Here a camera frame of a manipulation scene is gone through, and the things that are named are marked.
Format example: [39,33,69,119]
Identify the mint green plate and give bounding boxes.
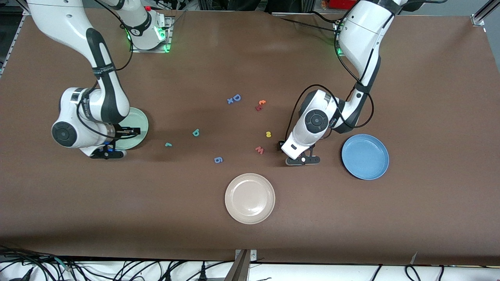
[113,107,149,150]

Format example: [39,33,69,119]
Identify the dark metal beam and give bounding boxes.
[223,250,250,281]

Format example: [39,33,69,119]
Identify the grey metal clamp bracket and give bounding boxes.
[235,249,257,263]

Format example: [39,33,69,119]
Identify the red box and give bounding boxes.
[328,0,362,10]

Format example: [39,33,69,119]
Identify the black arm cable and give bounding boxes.
[287,37,375,145]
[76,0,135,141]

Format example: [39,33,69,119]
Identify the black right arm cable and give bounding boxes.
[76,0,135,141]

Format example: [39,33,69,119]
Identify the aluminium frame profile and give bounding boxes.
[471,0,495,26]
[0,10,30,76]

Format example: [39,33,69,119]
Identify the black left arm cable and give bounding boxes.
[287,37,375,145]

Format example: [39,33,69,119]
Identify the blue plate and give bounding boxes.
[341,134,390,180]

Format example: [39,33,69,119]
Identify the beige plate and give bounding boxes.
[225,173,276,225]

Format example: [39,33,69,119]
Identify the tangled black floor cables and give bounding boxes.
[0,245,79,281]

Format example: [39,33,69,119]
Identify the black base cable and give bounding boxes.
[271,11,344,36]

